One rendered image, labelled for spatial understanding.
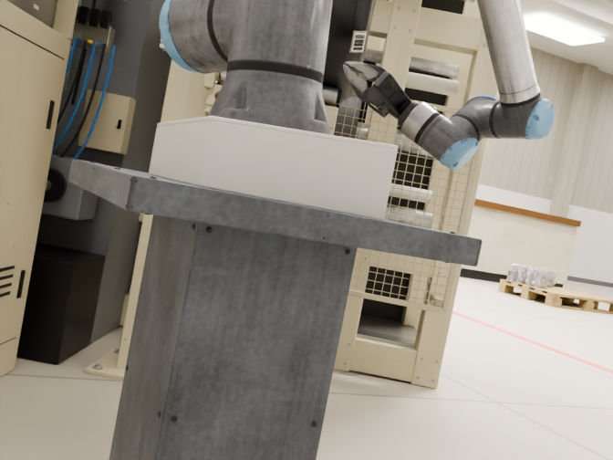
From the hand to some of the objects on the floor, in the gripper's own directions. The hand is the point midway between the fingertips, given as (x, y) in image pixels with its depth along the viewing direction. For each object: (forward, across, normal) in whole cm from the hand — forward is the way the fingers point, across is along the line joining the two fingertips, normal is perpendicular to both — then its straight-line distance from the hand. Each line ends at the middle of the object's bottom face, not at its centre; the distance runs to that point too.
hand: (347, 65), depth 178 cm
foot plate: (+3, -103, -40) cm, 110 cm away
